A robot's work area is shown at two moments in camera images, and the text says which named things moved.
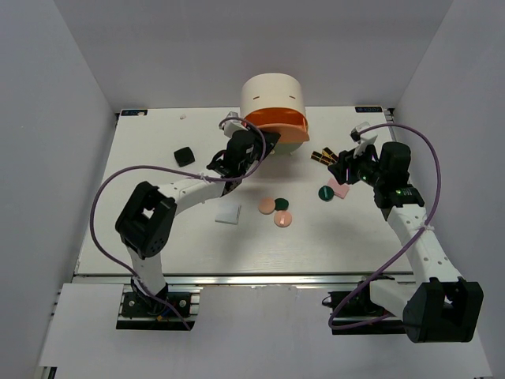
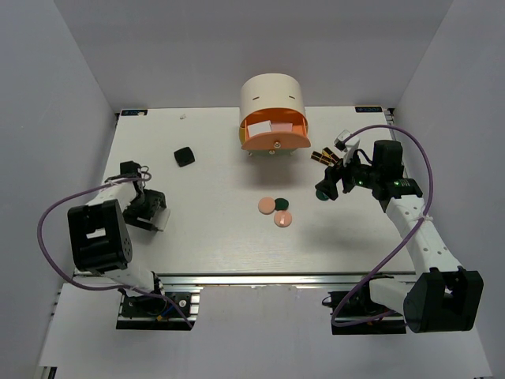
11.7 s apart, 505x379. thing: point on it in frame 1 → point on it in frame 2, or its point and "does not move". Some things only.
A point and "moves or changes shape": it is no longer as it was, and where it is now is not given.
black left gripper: x=266 y=140 → x=156 y=199
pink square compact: x=339 y=190 moves or changes shape
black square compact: x=184 y=156 does not move
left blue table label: x=134 y=113 does not move
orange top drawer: x=289 y=124 does not move
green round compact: x=326 y=193 does not move
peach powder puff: x=266 y=205 does not move
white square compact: x=227 y=213 → x=259 y=128
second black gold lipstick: x=328 y=152 does not move
